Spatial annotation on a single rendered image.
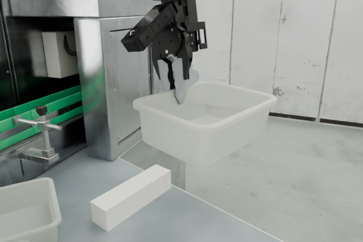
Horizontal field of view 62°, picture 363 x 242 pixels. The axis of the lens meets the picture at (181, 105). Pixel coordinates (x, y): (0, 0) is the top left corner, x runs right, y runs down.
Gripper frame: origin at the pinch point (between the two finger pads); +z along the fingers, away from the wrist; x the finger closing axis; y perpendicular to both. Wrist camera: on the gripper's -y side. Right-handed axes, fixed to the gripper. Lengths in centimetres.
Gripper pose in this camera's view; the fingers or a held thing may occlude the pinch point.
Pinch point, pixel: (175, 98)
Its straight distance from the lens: 58.2
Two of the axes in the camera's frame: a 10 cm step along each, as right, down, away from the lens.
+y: 6.5, -2.3, 7.3
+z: 1.2, 9.7, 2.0
